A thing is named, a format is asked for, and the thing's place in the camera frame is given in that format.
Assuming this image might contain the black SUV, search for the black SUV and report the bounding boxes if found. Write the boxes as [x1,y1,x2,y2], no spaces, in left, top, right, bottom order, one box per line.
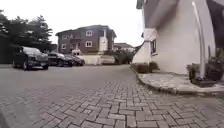
[11,46,50,71]

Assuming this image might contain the raised stone pavement with kerb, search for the raised stone pavement with kerb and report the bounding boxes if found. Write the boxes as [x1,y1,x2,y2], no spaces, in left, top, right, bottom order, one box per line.
[129,64,224,98]

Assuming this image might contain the white building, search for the white building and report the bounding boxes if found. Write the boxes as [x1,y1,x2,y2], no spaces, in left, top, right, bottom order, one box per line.
[136,0,224,76]

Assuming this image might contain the brown multi-storey building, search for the brown multi-storey building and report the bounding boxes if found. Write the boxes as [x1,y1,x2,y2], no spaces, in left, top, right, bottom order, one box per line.
[55,24,117,56]

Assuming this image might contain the low white wall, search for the low white wall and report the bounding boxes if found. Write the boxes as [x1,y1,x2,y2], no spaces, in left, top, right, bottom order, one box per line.
[78,54,116,66]

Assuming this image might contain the potted plant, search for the potted plant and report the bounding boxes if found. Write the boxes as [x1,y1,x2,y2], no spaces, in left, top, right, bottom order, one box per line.
[204,49,224,83]
[186,63,201,81]

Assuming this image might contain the group of dark trees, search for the group of dark trees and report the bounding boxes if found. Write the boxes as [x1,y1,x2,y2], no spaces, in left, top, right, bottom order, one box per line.
[0,9,58,65]

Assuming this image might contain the green bushes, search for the green bushes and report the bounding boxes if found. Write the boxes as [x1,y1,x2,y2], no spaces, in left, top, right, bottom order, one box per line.
[111,49,134,65]

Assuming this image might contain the low green hedge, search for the low green hedge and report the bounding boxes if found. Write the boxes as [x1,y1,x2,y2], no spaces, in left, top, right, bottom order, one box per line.
[133,61,160,74]

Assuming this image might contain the grey brick paved road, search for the grey brick paved road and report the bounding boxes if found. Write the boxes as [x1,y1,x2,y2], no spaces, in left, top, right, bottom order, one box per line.
[0,64,224,128]

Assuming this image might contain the cream sloping wall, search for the cream sloping wall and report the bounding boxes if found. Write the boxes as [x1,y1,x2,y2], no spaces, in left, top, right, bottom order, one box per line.
[131,28,158,65]

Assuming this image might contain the house with grey roof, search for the house with grey roof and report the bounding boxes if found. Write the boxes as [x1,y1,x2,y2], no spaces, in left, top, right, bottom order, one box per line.
[113,42,135,53]

